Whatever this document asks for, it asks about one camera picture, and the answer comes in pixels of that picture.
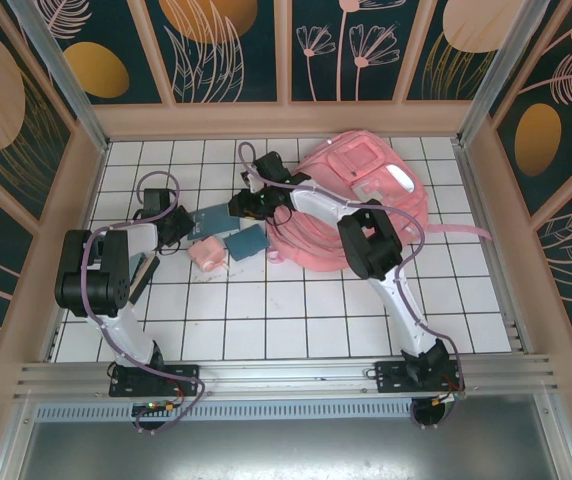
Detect dark teal notebook with print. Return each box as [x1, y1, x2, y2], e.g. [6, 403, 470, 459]
[188, 202, 236, 240]

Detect small plain teal notebook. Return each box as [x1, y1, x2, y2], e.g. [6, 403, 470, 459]
[223, 224, 270, 263]

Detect pink pencil sharpener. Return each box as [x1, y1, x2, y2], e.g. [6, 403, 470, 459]
[188, 235, 228, 274]

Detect thick navy book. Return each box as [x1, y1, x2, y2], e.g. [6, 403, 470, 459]
[127, 252, 162, 307]

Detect pink backpack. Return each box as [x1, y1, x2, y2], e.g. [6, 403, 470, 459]
[265, 130, 493, 274]

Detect grey metal sheet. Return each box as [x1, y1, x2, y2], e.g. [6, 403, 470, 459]
[13, 418, 570, 480]

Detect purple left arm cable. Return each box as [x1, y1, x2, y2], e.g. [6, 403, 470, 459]
[79, 169, 210, 436]

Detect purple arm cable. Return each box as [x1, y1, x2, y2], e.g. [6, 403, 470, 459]
[237, 141, 468, 431]
[79, 169, 210, 436]

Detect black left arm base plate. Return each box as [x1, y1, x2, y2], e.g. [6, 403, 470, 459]
[109, 363, 201, 398]

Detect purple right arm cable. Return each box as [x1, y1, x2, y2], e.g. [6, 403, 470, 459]
[237, 141, 468, 431]

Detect aluminium front rail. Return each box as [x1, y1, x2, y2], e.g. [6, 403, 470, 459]
[13, 353, 561, 401]

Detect aluminium corner post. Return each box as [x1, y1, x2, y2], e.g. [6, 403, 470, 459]
[457, 0, 551, 145]
[8, 0, 112, 152]

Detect grey slotted cable duct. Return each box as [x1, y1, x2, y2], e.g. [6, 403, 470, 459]
[33, 402, 553, 422]

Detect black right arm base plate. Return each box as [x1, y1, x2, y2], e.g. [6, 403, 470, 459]
[374, 359, 468, 394]

